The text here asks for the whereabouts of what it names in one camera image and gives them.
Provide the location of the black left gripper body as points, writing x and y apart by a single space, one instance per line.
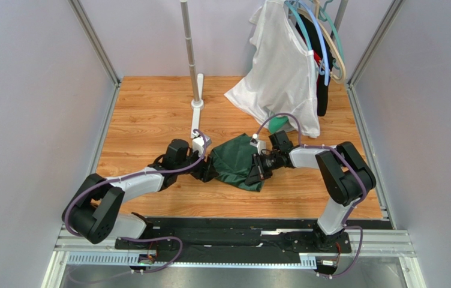
202 173

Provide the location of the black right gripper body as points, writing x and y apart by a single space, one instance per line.
258 167

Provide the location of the dark green cloth napkin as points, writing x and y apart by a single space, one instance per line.
232 160

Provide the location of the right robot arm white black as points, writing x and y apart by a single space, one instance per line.
347 177

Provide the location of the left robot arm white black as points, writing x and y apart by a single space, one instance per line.
93 212

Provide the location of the teal object under garment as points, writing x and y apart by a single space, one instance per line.
277 123

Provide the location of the white rack base foot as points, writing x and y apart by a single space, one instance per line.
197 108

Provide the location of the white garment on rack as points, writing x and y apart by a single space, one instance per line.
283 77

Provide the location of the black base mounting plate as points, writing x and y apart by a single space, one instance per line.
236 240

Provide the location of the teal plastic hanger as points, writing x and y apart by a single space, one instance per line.
307 32

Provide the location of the beige wooden hanger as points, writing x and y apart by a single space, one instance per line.
332 46

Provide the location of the silver rack pole right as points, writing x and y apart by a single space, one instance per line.
340 13

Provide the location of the silver rack pole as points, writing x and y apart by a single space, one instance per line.
190 52
340 13

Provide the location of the silver rack pole left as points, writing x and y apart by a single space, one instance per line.
190 52

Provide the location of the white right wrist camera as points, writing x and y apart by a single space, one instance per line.
259 144

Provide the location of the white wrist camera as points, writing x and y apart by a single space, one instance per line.
198 144
259 144

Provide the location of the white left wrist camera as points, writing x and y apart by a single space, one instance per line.
198 144

